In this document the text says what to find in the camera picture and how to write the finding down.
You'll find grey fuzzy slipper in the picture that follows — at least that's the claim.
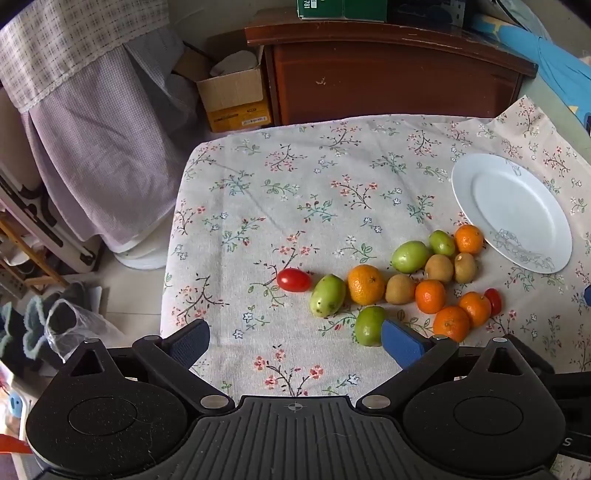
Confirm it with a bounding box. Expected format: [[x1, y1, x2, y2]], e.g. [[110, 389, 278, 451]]
[[0, 302, 24, 370], [23, 295, 61, 358]]

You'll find brown wooden cabinet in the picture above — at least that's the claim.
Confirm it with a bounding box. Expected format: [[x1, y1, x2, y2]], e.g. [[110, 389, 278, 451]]
[[245, 18, 539, 126]]

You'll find brown kiwi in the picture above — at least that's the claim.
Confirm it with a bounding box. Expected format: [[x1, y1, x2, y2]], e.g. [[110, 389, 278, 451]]
[[454, 252, 478, 284], [424, 254, 455, 284], [385, 274, 417, 305]]

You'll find open cardboard box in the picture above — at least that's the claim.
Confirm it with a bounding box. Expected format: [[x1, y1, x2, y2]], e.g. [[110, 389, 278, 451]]
[[196, 46, 274, 134]]

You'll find checked cloth cover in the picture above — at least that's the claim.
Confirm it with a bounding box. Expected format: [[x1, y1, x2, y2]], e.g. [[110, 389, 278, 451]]
[[0, 0, 169, 114]]

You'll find red cherry tomato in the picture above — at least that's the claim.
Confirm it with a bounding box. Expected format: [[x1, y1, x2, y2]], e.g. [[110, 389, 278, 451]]
[[483, 288, 503, 317], [276, 268, 313, 293]]

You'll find white folded table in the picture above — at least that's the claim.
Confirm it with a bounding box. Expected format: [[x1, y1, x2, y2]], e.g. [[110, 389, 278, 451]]
[[0, 161, 100, 275]]

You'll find orange mandarin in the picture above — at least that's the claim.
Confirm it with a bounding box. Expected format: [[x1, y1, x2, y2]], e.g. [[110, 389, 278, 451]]
[[454, 224, 485, 255], [458, 292, 492, 328], [347, 264, 386, 306], [433, 305, 471, 343], [414, 280, 448, 315]]

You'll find green jujube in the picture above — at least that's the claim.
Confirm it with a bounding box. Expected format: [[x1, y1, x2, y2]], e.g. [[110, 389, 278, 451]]
[[429, 230, 457, 257], [392, 240, 432, 273], [355, 306, 387, 347], [309, 274, 347, 319]]

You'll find lavender gingham cloth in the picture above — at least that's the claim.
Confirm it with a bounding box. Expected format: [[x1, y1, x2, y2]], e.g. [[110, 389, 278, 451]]
[[21, 28, 208, 252]]

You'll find blue cloth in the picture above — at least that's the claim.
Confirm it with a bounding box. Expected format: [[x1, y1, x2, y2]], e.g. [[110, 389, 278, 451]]
[[471, 0, 591, 139]]

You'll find clear plastic bag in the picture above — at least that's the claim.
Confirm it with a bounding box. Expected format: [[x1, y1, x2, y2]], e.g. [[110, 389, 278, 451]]
[[44, 298, 125, 365]]

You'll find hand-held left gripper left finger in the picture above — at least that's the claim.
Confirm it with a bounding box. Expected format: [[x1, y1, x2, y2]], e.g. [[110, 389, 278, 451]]
[[58, 318, 236, 415]]

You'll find wooden rack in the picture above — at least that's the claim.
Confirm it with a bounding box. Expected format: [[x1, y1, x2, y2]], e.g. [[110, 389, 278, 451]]
[[0, 212, 70, 287]]

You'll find white plate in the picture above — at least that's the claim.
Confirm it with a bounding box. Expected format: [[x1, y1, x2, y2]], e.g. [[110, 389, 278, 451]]
[[451, 153, 573, 274]]

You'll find floral tablecloth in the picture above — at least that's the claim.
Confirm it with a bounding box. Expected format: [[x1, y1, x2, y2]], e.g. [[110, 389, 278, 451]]
[[159, 95, 591, 402]]

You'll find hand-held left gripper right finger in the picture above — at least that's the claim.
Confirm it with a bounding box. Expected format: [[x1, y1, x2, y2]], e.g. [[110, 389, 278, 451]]
[[355, 318, 537, 415]]

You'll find white round base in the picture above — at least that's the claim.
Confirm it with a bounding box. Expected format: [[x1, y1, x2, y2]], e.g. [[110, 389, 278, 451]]
[[113, 231, 174, 271]]

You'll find green carton box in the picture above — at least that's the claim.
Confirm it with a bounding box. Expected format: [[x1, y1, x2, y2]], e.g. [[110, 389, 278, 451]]
[[296, 0, 387, 23]]

